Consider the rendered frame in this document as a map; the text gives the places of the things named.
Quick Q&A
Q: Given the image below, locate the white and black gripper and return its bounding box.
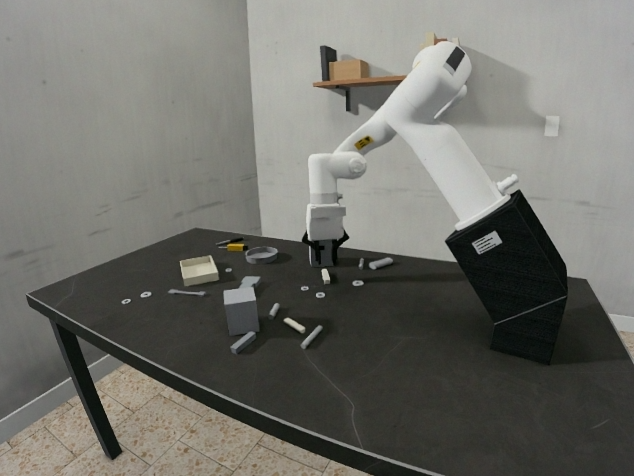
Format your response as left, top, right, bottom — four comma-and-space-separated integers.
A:
301, 203, 349, 265

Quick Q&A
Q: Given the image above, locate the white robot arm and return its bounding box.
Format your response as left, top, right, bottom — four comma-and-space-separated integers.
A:
308, 41, 519, 230

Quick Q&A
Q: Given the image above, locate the cream rectangular open tray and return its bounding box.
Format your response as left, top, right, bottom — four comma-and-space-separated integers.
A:
180, 256, 219, 286

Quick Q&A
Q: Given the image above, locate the grey round dish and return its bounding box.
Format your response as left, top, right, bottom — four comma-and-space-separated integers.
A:
245, 247, 278, 264

